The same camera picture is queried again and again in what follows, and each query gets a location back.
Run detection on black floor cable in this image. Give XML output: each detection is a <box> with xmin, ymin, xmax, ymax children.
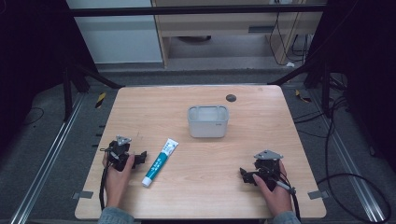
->
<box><xmin>316</xmin><ymin>102</ymin><xmax>392</xmax><ymax>224</ymax></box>

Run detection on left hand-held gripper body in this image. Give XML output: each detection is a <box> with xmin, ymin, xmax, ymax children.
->
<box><xmin>99</xmin><ymin>134</ymin><xmax>138</xmax><ymax>173</ymax></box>

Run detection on grey plastic storage box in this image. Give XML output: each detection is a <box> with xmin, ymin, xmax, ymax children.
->
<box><xmin>187</xmin><ymin>105</ymin><xmax>231</xmax><ymax>139</ymax></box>

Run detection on grey metal table bracket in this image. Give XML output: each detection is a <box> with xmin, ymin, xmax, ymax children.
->
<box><xmin>71</xmin><ymin>190</ymin><xmax>94</xmax><ymax>201</ymax></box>
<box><xmin>306</xmin><ymin>189</ymin><xmax>330</xmax><ymax>201</ymax></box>

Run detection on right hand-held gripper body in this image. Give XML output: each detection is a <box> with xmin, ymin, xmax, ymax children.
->
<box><xmin>252</xmin><ymin>149</ymin><xmax>285</xmax><ymax>191</ymax></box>

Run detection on person's left hand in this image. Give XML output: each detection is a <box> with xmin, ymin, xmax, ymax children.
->
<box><xmin>102</xmin><ymin>153</ymin><xmax>135</xmax><ymax>209</ymax></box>

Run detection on white cabinet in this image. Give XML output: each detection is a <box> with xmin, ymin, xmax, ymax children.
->
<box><xmin>65</xmin><ymin>0</ymin><xmax>164</xmax><ymax>65</ymax></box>

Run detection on black hanging cables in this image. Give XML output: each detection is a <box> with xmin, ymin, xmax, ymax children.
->
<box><xmin>268</xmin><ymin>12</ymin><xmax>312</xmax><ymax>67</ymax></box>

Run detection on white and teal toothpaste tube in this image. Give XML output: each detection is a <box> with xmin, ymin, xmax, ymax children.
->
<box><xmin>141</xmin><ymin>137</ymin><xmax>180</xmax><ymax>189</ymax></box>

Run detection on aluminium floor rail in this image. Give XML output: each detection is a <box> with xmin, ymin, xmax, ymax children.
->
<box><xmin>306</xmin><ymin>88</ymin><xmax>389</xmax><ymax>224</ymax></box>
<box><xmin>8</xmin><ymin>92</ymin><xmax>87</xmax><ymax>224</ymax></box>

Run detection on yellow and black tape strip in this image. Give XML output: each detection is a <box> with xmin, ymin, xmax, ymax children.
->
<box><xmin>294</xmin><ymin>89</ymin><xmax>312</xmax><ymax>105</ymax></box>
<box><xmin>94</xmin><ymin>91</ymin><xmax>107</xmax><ymax>109</ymax></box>

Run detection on black horizontal frame bar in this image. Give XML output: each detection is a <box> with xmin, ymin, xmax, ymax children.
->
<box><xmin>68</xmin><ymin>4</ymin><xmax>328</xmax><ymax>18</ymax></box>

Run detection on person's right hand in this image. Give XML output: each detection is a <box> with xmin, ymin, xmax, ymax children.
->
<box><xmin>252</xmin><ymin>160</ymin><xmax>294</xmax><ymax>217</ymax></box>

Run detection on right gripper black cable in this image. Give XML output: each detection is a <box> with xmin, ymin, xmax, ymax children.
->
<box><xmin>275</xmin><ymin>173</ymin><xmax>302</xmax><ymax>222</ymax></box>

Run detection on light wooden desk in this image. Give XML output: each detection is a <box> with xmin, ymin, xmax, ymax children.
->
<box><xmin>150</xmin><ymin>0</ymin><xmax>328</xmax><ymax>68</ymax></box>

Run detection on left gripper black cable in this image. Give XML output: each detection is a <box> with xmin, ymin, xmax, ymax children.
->
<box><xmin>98</xmin><ymin>161</ymin><xmax>110</xmax><ymax>211</ymax></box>

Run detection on black metal stand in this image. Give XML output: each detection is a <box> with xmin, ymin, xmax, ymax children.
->
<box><xmin>267</xmin><ymin>59</ymin><xmax>332</xmax><ymax>118</ymax></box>
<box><xmin>61</xmin><ymin>63</ymin><xmax>125</xmax><ymax>123</ymax></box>

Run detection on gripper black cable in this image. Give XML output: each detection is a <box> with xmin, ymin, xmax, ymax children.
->
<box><xmin>98</xmin><ymin>161</ymin><xmax>110</xmax><ymax>211</ymax></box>
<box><xmin>275</xmin><ymin>173</ymin><xmax>302</xmax><ymax>222</ymax></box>

